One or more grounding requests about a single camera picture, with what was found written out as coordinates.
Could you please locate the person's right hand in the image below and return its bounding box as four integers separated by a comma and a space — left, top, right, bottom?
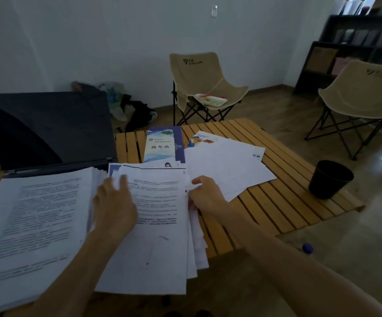
188, 176, 232, 222

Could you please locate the wooden slatted table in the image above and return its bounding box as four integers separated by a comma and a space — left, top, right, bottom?
0, 117, 366, 317

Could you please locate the colourful illustrated leaflet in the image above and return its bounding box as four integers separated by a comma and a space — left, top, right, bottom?
184, 130, 219, 149

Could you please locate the grey laptop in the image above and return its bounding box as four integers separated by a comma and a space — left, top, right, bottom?
0, 91, 119, 215

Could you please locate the tall narrow window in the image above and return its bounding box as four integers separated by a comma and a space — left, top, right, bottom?
339, 0, 376, 15

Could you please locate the person's left forearm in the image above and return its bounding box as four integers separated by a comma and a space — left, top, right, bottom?
12, 227, 132, 317

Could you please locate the red and white booklet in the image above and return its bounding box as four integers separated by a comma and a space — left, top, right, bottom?
193, 93, 228, 107

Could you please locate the black shelf unit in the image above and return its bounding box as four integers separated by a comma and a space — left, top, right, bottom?
293, 15, 382, 96

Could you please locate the beige folding chair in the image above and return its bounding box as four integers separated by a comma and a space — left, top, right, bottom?
304, 59, 382, 161
169, 52, 249, 126

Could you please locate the blue booklet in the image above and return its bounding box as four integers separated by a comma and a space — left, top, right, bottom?
143, 125, 186, 164

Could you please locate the sorted text document stack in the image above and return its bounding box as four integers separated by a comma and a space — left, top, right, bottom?
0, 166, 109, 317

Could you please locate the thin stack of sorted sheets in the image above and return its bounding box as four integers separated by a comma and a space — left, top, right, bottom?
95, 161, 210, 296

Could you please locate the woven storage basket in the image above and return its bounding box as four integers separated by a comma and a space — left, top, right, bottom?
304, 46, 338, 74

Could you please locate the black plastic pot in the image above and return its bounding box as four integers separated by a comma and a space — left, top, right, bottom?
308, 160, 355, 200

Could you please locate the person's left hand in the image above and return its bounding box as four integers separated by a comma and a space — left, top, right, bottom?
93, 174, 138, 242

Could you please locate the resume sheet with photo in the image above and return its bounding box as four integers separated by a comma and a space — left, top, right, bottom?
109, 161, 188, 173

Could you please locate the person's right forearm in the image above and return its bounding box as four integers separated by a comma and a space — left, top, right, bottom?
217, 207, 382, 317

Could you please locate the pink storage box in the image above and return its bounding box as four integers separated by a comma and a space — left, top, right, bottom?
331, 57, 353, 76

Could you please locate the pile of white papers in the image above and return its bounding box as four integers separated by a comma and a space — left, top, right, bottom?
184, 136, 277, 203

